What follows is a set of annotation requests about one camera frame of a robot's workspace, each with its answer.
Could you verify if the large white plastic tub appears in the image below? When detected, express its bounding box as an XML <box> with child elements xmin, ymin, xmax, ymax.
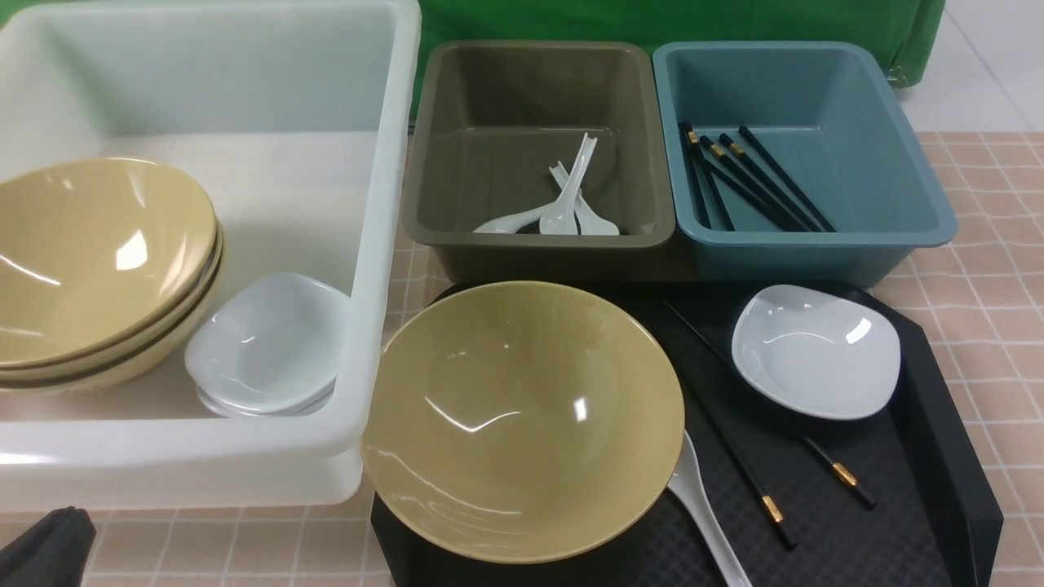
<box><xmin>2</xmin><ymin>1</ymin><xmax>421</xmax><ymax>514</ymax></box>

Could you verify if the white spoon in bin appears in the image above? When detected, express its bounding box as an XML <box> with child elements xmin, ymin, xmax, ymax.
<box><xmin>538</xmin><ymin>133</ymin><xmax>597</xmax><ymax>236</ymax></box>
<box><xmin>473</xmin><ymin>203</ymin><xmax>555</xmax><ymax>234</ymax></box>
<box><xmin>548</xmin><ymin>161</ymin><xmax>622</xmax><ymax>236</ymax></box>

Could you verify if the middle stacked yellow bowl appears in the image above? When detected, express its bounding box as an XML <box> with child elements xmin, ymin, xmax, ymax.
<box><xmin>1</xmin><ymin>224</ymin><xmax>224</xmax><ymax>388</ymax></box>

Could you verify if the olive green plastic bin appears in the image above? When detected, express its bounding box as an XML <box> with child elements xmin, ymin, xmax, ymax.
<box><xmin>401</xmin><ymin>41</ymin><xmax>677</xmax><ymax>283</ymax></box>

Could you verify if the large yellow noodle bowl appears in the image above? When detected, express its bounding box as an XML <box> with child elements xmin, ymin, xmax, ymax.
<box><xmin>361</xmin><ymin>281</ymin><xmax>685</xmax><ymax>564</ymax></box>

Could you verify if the stacked white dish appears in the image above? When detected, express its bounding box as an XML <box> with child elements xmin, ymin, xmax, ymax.
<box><xmin>195</xmin><ymin>382</ymin><xmax>335</xmax><ymax>417</ymax></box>
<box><xmin>184</xmin><ymin>272</ymin><xmax>351</xmax><ymax>409</ymax></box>

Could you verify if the white ceramic soup spoon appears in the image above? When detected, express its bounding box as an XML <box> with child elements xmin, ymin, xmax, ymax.
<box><xmin>667</xmin><ymin>432</ymin><xmax>750</xmax><ymax>586</ymax></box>

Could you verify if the bottom stacked white dish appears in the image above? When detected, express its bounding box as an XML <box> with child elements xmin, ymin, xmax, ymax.
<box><xmin>195</xmin><ymin>382</ymin><xmax>335</xmax><ymax>417</ymax></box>

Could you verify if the white square sauce dish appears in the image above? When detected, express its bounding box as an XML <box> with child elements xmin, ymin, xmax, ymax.
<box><xmin>731</xmin><ymin>284</ymin><xmax>901</xmax><ymax>421</ymax></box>

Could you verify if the black chopstick gold band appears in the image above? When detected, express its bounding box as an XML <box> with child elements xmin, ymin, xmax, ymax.
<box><xmin>662</xmin><ymin>298</ymin><xmax>878</xmax><ymax>510</ymax></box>
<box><xmin>662</xmin><ymin>298</ymin><xmax>799</xmax><ymax>551</ymax></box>

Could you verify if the black plastic serving tray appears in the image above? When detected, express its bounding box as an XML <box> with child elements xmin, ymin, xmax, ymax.
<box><xmin>370</xmin><ymin>282</ymin><xmax>1004</xmax><ymax>586</ymax></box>

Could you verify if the teal blue plastic bin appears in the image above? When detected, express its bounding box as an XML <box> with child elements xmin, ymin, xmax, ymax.
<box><xmin>653</xmin><ymin>41</ymin><xmax>958</xmax><ymax>287</ymax></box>

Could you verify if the top stacked yellow bowl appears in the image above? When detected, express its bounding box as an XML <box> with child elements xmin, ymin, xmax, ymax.
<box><xmin>1</xmin><ymin>157</ymin><xmax>219</xmax><ymax>370</ymax></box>

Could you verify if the stacked yellow bowl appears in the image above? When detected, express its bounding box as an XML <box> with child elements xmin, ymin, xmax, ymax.
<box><xmin>1</xmin><ymin>258</ymin><xmax>223</xmax><ymax>396</ymax></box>
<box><xmin>1</xmin><ymin>224</ymin><xmax>224</xmax><ymax>388</ymax></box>
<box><xmin>1</xmin><ymin>157</ymin><xmax>219</xmax><ymax>370</ymax></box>

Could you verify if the top stacked white dish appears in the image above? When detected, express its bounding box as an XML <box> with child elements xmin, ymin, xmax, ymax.
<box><xmin>184</xmin><ymin>272</ymin><xmax>351</xmax><ymax>409</ymax></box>

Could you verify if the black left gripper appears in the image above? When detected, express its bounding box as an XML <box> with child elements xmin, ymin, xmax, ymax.
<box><xmin>1</xmin><ymin>506</ymin><xmax>96</xmax><ymax>586</ymax></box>

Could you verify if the bottom stacked yellow bowl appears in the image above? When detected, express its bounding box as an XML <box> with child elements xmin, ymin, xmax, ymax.
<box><xmin>1</xmin><ymin>258</ymin><xmax>223</xmax><ymax>396</ymax></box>

